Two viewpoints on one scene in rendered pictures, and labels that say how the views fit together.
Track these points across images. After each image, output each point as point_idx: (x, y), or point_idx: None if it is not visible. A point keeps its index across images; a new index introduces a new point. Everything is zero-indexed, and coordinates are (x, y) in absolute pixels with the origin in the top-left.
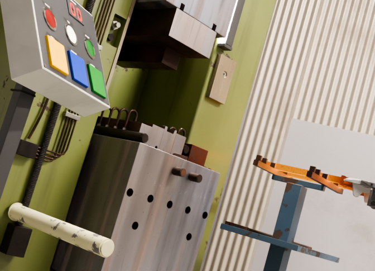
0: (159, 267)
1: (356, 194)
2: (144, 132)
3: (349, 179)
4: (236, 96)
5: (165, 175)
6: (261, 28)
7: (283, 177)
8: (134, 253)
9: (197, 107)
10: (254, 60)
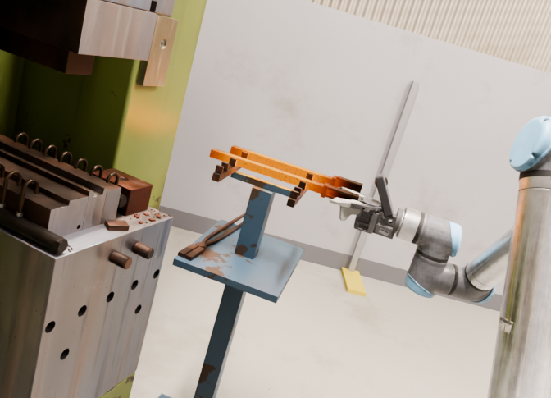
0: (103, 366)
1: (343, 217)
2: (56, 220)
3: (336, 200)
4: (178, 64)
5: (100, 270)
6: None
7: (247, 177)
8: (68, 381)
9: (126, 102)
10: (201, 2)
